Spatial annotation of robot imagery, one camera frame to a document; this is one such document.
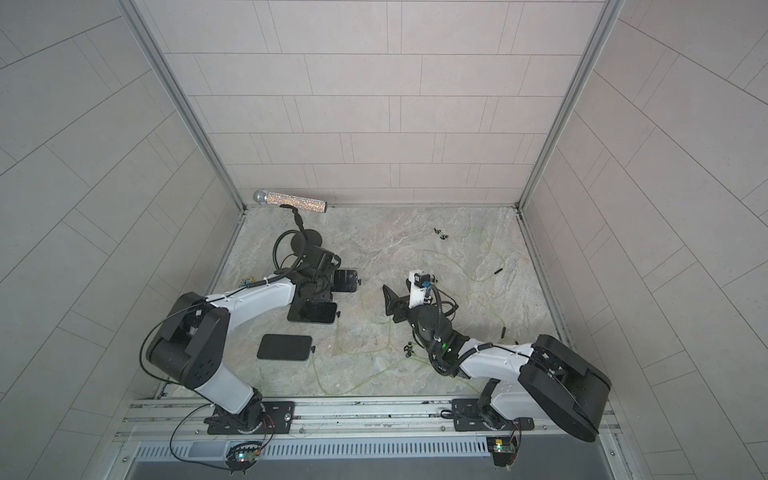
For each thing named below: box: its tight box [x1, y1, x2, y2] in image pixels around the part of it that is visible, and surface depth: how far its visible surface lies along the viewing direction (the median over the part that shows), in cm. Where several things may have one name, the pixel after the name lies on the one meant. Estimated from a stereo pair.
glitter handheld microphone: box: [253, 189, 328, 213], surface depth 91 cm
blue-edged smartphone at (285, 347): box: [257, 333, 313, 361], surface depth 84 cm
